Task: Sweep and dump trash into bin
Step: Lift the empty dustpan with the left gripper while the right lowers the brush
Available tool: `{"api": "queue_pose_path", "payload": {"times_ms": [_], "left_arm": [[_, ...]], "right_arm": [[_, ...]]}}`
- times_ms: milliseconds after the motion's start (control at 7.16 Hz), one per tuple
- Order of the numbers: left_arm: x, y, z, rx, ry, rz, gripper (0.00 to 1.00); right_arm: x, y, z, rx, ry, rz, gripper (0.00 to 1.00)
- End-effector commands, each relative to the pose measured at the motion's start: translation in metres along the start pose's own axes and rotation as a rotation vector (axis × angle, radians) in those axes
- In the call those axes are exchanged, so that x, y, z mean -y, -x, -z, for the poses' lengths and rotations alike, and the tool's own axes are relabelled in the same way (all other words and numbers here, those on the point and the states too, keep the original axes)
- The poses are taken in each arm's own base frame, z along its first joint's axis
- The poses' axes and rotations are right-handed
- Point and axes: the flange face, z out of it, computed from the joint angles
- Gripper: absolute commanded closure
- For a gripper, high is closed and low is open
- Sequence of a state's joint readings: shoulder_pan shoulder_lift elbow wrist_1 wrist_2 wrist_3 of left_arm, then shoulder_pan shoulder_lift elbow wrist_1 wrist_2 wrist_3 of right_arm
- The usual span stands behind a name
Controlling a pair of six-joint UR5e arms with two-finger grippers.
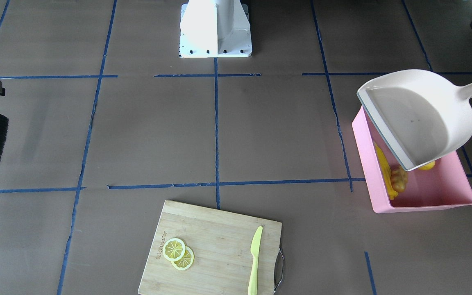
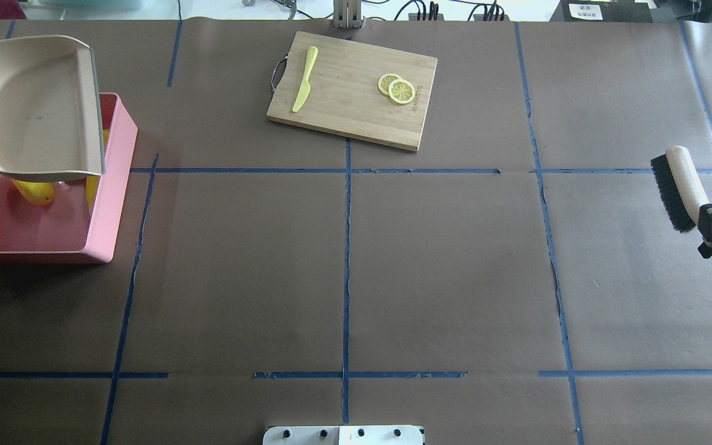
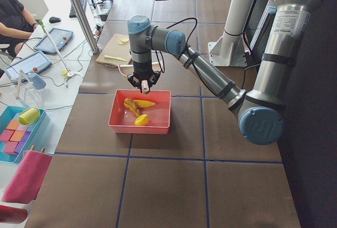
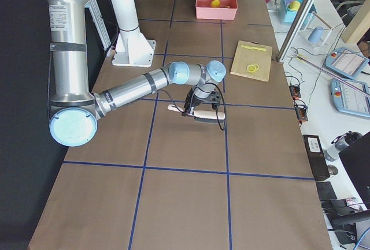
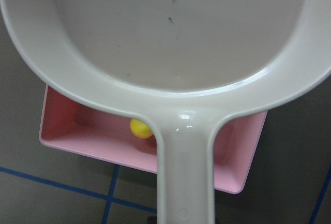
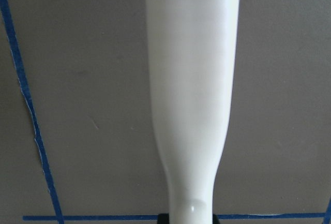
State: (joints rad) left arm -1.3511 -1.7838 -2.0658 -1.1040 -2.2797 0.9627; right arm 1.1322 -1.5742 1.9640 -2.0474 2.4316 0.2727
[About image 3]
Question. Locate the far blue teach pendant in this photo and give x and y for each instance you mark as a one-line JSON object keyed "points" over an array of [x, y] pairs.
{"points": [[60, 37]]}

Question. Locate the aluminium frame post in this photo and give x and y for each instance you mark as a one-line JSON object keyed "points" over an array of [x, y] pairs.
{"points": [[85, 25]]}

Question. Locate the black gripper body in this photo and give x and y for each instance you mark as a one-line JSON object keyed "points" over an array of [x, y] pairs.
{"points": [[142, 69]]}

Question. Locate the pink cloth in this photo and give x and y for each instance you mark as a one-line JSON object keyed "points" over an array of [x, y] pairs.
{"points": [[28, 178]]}

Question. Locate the yellow cup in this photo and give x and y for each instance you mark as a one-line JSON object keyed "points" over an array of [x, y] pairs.
{"points": [[29, 116]]}

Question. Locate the near blue teach pendant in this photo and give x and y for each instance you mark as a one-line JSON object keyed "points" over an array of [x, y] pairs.
{"points": [[38, 60]]}

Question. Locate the yellow toy corn cob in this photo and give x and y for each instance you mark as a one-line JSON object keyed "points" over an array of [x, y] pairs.
{"points": [[144, 103]]}

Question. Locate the blue paper cup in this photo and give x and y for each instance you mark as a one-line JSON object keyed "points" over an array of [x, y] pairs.
{"points": [[37, 81]]}

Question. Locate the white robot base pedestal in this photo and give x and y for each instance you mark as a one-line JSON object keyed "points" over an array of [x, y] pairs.
{"points": [[229, 50]]}

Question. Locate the blue teach pendant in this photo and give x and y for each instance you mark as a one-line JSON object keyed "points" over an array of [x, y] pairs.
{"points": [[38, 60], [60, 37]]}

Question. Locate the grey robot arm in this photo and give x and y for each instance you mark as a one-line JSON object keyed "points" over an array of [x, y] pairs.
{"points": [[258, 111]]}

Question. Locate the light green plastic knife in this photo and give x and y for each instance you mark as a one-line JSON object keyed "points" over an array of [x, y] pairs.
{"points": [[114, 58]]}

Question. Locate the colourful toy blocks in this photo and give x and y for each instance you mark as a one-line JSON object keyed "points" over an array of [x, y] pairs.
{"points": [[14, 137]]}

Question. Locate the yellow toy pepper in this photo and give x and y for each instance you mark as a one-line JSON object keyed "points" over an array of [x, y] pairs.
{"points": [[142, 120]]}

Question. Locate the front toy lemon slice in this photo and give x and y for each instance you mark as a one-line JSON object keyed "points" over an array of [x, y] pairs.
{"points": [[123, 40]]}

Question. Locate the light blue tray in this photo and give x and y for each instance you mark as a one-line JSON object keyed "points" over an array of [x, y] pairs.
{"points": [[38, 129]]}

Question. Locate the seated person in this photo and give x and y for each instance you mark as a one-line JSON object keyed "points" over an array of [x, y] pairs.
{"points": [[17, 25]]}

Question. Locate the tan toy ginger root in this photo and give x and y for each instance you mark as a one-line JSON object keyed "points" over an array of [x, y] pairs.
{"points": [[132, 106]]}

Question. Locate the bamboo cutting board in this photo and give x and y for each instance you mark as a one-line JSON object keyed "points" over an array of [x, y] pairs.
{"points": [[113, 48]]}

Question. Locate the pink plastic bin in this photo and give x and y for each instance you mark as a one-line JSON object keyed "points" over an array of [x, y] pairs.
{"points": [[122, 120]]}

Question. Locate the black computer mouse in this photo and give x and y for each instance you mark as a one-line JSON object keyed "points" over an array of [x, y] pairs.
{"points": [[53, 20]]}

